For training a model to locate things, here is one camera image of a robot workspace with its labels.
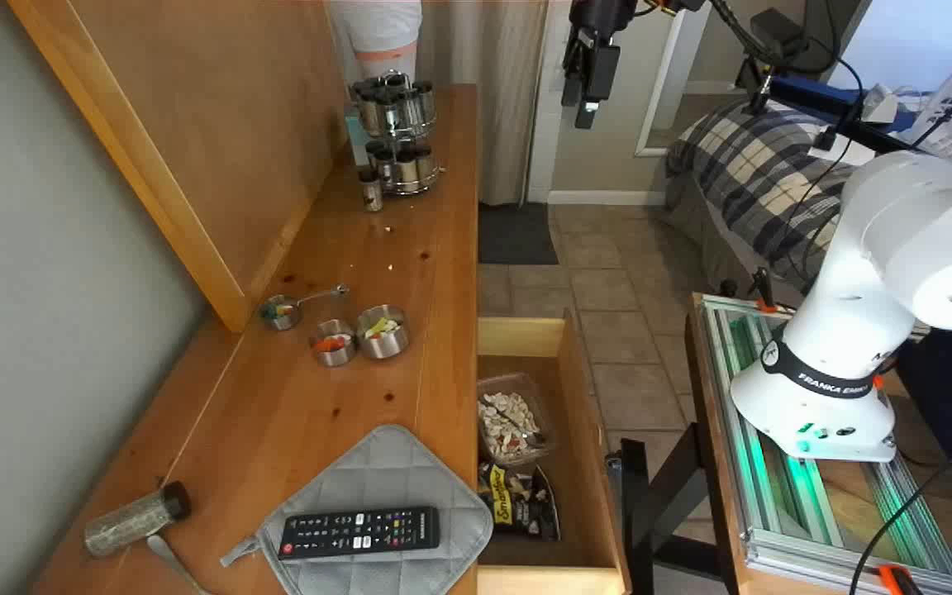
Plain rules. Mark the large wooden board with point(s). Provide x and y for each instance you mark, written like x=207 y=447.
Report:
x=223 y=116

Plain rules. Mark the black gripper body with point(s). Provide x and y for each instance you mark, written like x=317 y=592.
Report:
x=590 y=54

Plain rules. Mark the clear bag of nuts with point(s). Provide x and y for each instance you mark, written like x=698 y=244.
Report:
x=514 y=420

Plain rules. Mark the grey quilted cloth pot holder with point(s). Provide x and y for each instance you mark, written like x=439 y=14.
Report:
x=381 y=472

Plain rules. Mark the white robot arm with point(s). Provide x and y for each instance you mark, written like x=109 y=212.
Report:
x=882 y=274

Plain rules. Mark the black yellow snack packet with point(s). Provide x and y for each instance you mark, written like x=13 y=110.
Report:
x=519 y=499

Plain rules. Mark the steel measuring cup with handle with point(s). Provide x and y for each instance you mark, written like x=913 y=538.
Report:
x=284 y=312

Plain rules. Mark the small tin with orange contents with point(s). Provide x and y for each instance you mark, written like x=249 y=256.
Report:
x=330 y=343

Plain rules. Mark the small tin with yellow contents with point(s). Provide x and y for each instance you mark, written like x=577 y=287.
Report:
x=381 y=332

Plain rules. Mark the black floor mat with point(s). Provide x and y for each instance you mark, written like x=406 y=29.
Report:
x=516 y=236

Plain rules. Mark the plaid blanket bed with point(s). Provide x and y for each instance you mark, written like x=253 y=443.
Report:
x=758 y=197

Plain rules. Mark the single spice jar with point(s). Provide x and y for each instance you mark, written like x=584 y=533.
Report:
x=372 y=185

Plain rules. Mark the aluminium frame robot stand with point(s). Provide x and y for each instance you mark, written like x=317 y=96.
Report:
x=801 y=527

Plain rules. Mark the wooden dresser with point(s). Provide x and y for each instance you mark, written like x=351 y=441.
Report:
x=249 y=419

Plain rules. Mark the open wooden drawer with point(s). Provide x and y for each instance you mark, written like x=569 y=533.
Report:
x=585 y=552

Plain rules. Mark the black Samsung remote control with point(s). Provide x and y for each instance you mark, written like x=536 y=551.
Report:
x=358 y=533

